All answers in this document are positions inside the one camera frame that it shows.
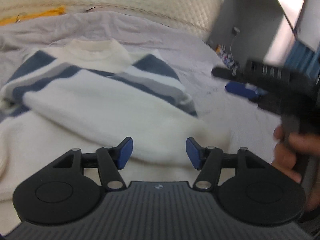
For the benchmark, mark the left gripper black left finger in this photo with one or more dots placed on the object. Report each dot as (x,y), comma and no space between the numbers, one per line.
(72,186)

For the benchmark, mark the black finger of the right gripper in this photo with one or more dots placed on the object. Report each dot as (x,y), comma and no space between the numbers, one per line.
(245,90)
(227,74)

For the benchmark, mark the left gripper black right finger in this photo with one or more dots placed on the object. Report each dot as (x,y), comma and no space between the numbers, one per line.
(245,186)

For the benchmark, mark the white sweater with blue stripes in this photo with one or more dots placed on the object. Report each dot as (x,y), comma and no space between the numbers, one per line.
(94,94)

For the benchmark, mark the right hand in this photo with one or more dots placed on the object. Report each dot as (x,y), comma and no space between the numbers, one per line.
(285,155)

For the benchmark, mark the small bottles clutter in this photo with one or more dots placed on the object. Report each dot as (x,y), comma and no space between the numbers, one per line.
(226,57)

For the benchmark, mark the grey bed duvet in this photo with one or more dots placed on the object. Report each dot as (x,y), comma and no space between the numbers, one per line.
(188,56)

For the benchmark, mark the yellow cloth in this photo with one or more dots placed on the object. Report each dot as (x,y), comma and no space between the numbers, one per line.
(25,17)

